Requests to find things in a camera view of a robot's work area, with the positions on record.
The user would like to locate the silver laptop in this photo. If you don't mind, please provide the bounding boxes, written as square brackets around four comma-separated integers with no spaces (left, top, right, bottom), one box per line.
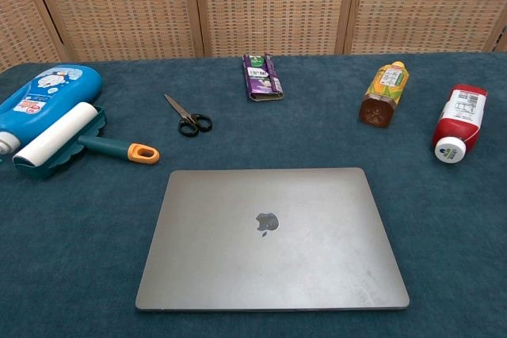
[135,167,410,313]

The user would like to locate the purple snack packet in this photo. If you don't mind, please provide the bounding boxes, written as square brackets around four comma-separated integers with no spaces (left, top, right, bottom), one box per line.
[242,52,287,103]

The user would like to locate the yellow label tea bottle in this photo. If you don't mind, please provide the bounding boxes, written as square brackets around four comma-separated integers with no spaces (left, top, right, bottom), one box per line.
[358,61,406,129]

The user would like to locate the woven folding screen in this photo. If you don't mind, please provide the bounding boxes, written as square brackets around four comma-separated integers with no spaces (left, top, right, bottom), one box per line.
[0,0,507,73]

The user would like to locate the teal lint roller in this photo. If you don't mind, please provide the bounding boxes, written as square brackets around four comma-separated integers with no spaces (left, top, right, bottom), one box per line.
[12,101,161,180]

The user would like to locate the teal tablecloth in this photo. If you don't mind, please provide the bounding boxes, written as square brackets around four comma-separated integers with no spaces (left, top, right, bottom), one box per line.
[0,51,507,338]

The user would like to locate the red white cap bottle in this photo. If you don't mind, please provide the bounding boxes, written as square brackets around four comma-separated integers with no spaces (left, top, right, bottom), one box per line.
[431,84,489,165]

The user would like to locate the blue detergent bottle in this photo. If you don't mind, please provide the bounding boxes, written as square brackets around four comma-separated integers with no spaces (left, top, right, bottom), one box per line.
[0,64,104,156]

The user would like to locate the black handled scissors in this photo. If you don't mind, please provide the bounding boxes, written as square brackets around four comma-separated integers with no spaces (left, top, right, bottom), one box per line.
[163,93,214,137]

